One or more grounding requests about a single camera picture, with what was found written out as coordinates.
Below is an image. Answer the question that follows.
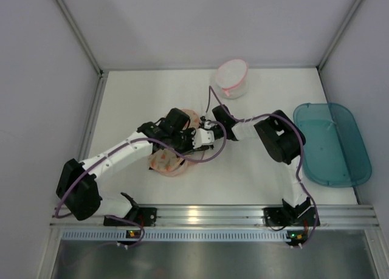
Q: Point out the orange patterned bra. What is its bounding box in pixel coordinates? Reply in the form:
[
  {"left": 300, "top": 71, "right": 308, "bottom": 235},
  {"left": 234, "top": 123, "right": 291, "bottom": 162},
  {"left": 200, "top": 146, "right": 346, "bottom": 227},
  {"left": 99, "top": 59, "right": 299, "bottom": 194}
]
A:
[{"left": 148, "top": 109, "right": 200, "bottom": 177}]

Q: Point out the white mesh laundry bag pink trim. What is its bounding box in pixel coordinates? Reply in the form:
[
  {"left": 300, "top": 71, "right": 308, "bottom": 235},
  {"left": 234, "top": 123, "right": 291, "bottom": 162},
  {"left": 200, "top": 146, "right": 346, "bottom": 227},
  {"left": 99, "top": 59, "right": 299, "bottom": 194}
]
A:
[{"left": 215, "top": 59, "right": 249, "bottom": 99}]

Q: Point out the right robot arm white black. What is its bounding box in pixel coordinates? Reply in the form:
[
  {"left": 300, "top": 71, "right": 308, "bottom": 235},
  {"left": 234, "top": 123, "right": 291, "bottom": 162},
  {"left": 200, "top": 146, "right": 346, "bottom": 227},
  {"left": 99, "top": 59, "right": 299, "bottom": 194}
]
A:
[{"left": 212, "top": 105, "right": 311, "bottom": 218}]

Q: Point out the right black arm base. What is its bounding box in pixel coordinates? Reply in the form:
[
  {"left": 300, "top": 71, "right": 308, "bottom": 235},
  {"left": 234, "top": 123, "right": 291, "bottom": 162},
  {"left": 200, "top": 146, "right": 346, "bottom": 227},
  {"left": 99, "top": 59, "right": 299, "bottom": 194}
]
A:
[{"left": 264, "top": 206, "right": 320, "bottom": 227}]

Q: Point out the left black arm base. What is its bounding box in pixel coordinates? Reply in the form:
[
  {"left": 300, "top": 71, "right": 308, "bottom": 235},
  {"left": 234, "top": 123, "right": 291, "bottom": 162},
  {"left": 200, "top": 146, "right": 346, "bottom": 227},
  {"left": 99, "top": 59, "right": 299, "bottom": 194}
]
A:
[{"left": 103, "top": 206, "right": 157, "bottom": 227}]

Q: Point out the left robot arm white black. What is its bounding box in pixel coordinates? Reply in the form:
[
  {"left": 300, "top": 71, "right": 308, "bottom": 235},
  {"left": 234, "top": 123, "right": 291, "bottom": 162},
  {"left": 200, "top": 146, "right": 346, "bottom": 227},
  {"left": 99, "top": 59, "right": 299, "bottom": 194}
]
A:
[{"left": 56, "top": 108, "right": 200, "bottom": 221}]

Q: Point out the teal plastic basin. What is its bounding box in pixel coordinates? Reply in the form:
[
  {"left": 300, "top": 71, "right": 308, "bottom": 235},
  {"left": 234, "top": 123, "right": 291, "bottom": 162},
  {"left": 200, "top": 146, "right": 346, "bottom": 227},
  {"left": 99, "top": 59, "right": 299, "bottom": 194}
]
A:
[{"left": 293, "top": 103, "right": 372, "bottom": 188}]

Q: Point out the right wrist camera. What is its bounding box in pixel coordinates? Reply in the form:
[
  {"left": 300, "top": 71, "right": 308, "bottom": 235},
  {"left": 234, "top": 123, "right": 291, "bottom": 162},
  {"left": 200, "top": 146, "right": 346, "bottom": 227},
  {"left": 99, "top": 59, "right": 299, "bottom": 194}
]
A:
[{"left": 199, "top": 115, "right": 210, "bottom": 127}]

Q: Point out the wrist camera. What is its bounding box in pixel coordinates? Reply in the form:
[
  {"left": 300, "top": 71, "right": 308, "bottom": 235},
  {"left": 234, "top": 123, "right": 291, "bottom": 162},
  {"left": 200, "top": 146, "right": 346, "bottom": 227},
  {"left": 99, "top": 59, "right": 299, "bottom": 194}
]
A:
[
  {"left": 192, "top": 128, "right": 215, "bottom": 149},
  {"left": 199, "top": 115, "right": 210, "bottom": 127}
]

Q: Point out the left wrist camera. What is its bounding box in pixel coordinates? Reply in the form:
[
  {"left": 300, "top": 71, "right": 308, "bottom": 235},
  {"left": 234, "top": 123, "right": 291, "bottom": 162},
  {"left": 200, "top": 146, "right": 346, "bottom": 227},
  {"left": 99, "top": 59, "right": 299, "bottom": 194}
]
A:
[{"left": 192, "top": 128, "right": 215, "bottom": 149}]

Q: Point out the slotted white cable duct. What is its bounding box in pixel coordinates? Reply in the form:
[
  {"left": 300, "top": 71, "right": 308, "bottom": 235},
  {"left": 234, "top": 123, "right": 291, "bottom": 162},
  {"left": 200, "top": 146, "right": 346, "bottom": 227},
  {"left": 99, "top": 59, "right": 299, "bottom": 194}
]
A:
[{"left": 60, "top": 229, "right": 311, "bottom": 241}]

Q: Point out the aluminium front rail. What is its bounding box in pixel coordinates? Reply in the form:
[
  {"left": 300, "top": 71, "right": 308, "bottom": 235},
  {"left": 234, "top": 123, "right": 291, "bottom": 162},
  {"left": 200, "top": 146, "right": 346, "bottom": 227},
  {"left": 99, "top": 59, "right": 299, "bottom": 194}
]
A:
[{"left": 48, "top": 204, "right": 380, "bottom": 230}]

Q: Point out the left aluminium frame post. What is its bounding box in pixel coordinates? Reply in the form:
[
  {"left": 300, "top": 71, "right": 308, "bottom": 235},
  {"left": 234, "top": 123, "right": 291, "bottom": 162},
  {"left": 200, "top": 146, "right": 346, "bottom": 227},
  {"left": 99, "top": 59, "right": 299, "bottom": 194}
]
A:
[{"left": 53, "top": 0, "right": 103, "bottom": 77}]

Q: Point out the aluminium frame post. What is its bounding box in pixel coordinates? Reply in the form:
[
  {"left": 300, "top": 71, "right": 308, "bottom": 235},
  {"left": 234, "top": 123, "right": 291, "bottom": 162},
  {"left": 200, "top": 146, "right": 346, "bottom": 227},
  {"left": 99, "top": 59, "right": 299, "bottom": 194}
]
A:
[
  {"left": 53, "top": 0, "right": 103, "bottom": 77},
  {"left": 316, "top": 0, "right": 365, "bottom": 74}
]

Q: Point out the right aluminium frame post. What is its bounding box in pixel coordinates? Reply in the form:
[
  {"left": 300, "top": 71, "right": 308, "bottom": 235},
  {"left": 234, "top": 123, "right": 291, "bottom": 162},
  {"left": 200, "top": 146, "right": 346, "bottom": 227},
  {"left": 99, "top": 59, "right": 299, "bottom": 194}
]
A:
[{"left": 316, "top": 0, "right": 365, "bottom": 74}]

